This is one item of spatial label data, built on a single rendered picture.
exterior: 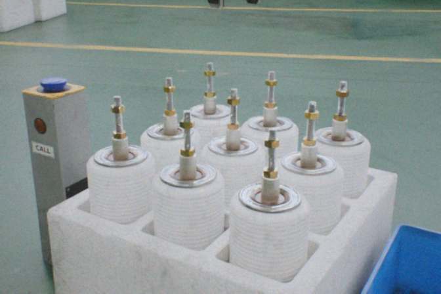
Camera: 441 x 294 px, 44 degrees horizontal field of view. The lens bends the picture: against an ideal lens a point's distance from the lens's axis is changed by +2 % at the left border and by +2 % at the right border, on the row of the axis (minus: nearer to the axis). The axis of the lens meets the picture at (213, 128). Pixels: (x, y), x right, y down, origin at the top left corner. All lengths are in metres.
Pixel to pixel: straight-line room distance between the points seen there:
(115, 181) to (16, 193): 0.58
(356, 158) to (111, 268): 0.38
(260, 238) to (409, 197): 0.69
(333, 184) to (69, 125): 0.42
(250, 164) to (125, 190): 0.18
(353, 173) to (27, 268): 0.58
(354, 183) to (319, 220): 0.12
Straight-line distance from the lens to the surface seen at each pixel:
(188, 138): 0.68
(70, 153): 0.90
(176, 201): 0.67
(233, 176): 0.76
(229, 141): 0.78
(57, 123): 0.87
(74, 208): 0.80
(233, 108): 0.77
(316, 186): 0.71
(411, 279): 0.95
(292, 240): 0.63
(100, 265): 0.77
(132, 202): 0.75
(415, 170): 1.41
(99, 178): 0.75
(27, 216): 1.18
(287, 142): 0.87
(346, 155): 0.81
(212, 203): 0.69
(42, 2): 3.70
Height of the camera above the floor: 0.55
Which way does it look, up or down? 20 degrees down
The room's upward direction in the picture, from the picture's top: straight up
